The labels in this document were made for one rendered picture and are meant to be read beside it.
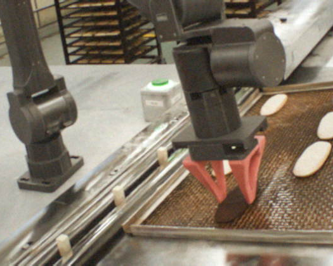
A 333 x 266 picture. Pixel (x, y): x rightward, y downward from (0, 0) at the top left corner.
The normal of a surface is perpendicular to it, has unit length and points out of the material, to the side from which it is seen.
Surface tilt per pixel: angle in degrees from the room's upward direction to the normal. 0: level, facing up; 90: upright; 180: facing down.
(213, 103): 85
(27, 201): 0
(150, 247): 10
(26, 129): 90
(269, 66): 80
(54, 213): 0
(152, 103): 90
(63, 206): 0
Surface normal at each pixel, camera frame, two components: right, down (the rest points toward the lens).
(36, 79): 0.69, 0.13
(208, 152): -0.51, 0.41
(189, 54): -0.29, 0.39
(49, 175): 0.19, 0.38
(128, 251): -0.27, -0.91
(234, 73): -0.62, 0.57
